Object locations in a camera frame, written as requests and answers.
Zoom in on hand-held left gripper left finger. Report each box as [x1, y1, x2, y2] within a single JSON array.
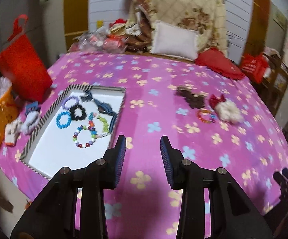
[[10, 135, 127, 239]]

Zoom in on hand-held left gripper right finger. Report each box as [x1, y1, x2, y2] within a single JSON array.
[[160, 136, 275, 239]]

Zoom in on green flower bracelet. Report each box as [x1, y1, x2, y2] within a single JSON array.
[[96, 115, 110, 134]]

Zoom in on multicolour bead bracelet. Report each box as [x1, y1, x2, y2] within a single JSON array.
[[73, 125, 96, 148]]

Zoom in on colourful flower bracelet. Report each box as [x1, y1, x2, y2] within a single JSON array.
[[87, 112, 110, 138]]

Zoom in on blue striped strap watch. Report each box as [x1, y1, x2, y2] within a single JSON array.
[[80, 90, 118, 133]]

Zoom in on striped cardboard box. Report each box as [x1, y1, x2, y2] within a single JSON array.
[[20, 84, 126, 180]]

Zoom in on black scrunchie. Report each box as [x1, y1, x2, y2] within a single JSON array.
[[69, 104, 88, 120]]

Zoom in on blue bead bracelet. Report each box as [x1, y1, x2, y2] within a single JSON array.
[[56, 112, 72, 129]]

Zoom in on purple bead bracelet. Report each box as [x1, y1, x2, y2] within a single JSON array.
[[62, 96, 81, 110]]

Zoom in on brown scrunchie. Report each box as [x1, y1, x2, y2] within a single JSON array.
[[175, 86, 197, 99], [186, 93, 207, 109]]

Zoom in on white dotted scrunchie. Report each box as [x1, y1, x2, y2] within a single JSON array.
[[214, 101, 244, 124]]

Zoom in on red satin bow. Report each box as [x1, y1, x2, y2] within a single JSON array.
[[209, 94, 227, 109]]

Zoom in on wooden chair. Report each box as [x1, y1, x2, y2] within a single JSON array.
[[259, 47, 288, 115]]

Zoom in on blue hair claw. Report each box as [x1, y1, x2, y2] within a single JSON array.
[[25, 101, 40, 113]]

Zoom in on red frilled cushion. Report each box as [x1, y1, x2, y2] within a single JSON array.
[[195, 48, 245, 80]]

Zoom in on red printed shopping bag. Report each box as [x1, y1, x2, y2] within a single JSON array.
[[240, 53, 271, 84]]

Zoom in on white pillow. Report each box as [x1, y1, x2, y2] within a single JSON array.
[[150, 20, 199, 61]]

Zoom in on clear plastic bags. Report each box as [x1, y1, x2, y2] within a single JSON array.
[[73, 28, 129, 54]]

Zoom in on brown floral cloth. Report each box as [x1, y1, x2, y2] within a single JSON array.
[[124, 10, 157, 53]]

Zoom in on red tote bag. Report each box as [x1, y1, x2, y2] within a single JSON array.
[[0, 14, 53, 104]]

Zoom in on cream floral quilt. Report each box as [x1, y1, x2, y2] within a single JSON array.
[[123, 0, 230, 55]]

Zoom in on orange crystal bead bracelet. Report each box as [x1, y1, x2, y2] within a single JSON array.
[[197, 108, 214, 123]]

